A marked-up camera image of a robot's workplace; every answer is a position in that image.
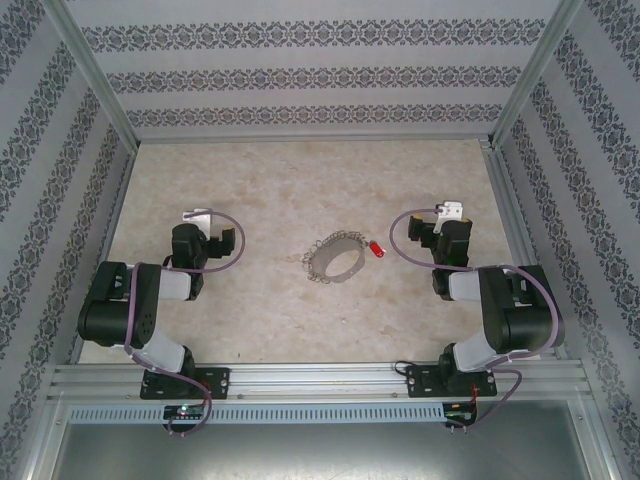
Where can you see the silver key with red tag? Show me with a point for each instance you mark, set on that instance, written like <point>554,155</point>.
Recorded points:
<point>377,250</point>

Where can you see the metal band with key rings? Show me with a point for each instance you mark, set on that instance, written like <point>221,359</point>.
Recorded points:
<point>319,262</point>

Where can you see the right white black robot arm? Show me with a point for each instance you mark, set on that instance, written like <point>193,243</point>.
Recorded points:
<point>520,320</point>

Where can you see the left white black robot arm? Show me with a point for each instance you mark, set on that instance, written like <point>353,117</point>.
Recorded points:
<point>100,310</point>

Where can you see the grey metal sheet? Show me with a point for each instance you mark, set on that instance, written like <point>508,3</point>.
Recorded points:
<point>320,450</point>

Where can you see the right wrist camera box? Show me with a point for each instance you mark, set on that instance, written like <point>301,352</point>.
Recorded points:
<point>450,212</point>

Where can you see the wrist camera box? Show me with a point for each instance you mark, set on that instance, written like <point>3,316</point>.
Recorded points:
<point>196,216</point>
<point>450,212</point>

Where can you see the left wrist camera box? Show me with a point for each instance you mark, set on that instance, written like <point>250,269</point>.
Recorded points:
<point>196,216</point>

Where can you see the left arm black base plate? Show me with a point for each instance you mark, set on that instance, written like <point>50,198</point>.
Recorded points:
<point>220,375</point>

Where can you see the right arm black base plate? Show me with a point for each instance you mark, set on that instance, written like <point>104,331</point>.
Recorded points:
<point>420,380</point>

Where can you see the aluminium frame post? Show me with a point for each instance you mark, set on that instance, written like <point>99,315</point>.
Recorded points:
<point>98,80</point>
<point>530,80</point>

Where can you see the wide aluminium mounting rail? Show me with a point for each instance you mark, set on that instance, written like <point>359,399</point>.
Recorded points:
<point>310,380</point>

